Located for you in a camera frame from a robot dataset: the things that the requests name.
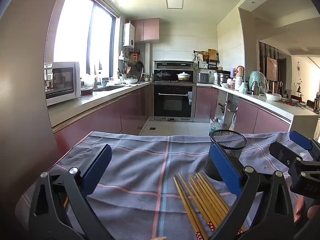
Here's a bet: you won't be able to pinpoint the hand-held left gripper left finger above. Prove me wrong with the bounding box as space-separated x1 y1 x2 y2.
28 144 115 240

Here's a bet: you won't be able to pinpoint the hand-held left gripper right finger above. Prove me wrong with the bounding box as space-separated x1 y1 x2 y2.
208 144 297 240

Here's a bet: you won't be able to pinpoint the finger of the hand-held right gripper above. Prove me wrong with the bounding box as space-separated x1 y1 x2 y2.
289 130 320 161
269 141 320 173

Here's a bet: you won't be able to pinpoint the black mesh utensil holder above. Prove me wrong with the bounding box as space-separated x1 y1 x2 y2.
204 129 247 182

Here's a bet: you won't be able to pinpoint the bunch of wooden chopsticks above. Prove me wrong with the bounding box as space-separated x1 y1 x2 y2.
173 171 244 240

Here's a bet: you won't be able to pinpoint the person's right hand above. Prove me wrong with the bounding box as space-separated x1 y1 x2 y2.
294 196 320 224

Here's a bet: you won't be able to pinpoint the grey checked cloth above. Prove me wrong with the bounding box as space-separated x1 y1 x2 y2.
15 131 320 240

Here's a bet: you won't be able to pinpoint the cooking oil bottle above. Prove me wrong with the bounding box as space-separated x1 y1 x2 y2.
209 118 223 135

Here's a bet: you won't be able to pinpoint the pink base cabinets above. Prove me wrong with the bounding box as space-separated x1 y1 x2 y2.
51 84 154 150
195 86 292 134

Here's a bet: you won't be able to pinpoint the white plastic bag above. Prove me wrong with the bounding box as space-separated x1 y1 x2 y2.
265 92 282 102

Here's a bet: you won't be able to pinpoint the white kitchen countertop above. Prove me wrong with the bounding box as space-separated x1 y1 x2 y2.
47 80 320 128

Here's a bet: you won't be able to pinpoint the green kitchen appliance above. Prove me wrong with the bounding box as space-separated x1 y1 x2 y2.
249 71 268 93

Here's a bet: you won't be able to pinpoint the steel kitchen sink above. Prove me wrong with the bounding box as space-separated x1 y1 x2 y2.
94 85 125 92

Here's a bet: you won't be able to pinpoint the black built-in oven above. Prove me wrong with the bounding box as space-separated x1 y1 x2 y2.
153 84 197 122

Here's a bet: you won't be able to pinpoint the white microwave oven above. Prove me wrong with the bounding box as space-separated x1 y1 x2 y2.
44 62 82 106

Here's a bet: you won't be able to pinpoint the stainless steel pot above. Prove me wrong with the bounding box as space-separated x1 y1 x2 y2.
215 70 230 85

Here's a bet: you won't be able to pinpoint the black pot with glass lid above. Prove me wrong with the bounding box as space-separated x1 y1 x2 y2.
155 70 171 81

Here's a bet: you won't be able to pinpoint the black range hood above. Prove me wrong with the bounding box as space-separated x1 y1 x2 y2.
153 60 195 70

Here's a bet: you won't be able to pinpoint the large kitchen window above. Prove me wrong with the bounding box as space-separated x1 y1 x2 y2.
53 0 118 78

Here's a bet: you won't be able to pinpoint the brown wall picture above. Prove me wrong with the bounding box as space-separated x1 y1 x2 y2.
265 56 277 82

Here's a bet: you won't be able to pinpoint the black wall rack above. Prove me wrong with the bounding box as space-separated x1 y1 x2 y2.
194 50 220 70

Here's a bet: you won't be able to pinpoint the white wall water heater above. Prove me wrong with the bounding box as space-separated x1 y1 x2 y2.
123 22 136 47

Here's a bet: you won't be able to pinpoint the pink wall cabinet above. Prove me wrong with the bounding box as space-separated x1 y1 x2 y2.
132 18 160 42

